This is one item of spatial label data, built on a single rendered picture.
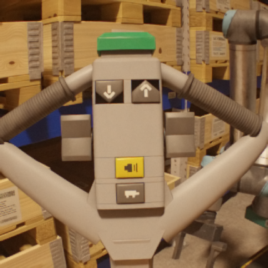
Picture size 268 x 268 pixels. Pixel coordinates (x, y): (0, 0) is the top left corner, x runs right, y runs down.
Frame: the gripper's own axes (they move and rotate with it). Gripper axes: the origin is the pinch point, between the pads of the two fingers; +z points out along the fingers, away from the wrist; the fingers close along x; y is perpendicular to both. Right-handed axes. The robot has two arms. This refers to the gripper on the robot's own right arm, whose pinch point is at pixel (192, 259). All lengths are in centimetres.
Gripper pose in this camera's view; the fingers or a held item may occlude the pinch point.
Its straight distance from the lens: 102.3
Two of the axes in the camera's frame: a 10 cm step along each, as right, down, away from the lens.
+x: -6.8, -0.8, 7.3
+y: 7.0, 2.1, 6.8
